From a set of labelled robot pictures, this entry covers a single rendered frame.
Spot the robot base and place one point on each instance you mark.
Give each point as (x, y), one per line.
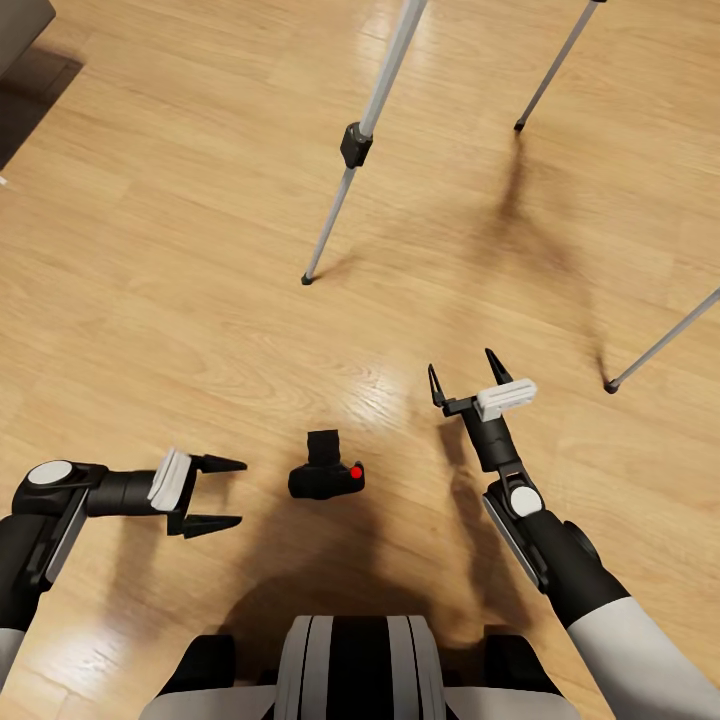
(517, 687)

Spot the camera tripod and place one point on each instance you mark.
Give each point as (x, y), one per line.
(358, 139)

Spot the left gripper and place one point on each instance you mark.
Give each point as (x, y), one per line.
(135, 501)

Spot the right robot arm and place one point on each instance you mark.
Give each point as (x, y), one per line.
(639, 671)

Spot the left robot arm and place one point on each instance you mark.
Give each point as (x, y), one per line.
(51, 506)

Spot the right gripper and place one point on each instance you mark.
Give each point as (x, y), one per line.
(481, 433)

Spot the digital camera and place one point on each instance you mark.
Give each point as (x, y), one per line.
(325, 476)

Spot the robot trunk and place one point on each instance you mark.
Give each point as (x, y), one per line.
(360, 668)

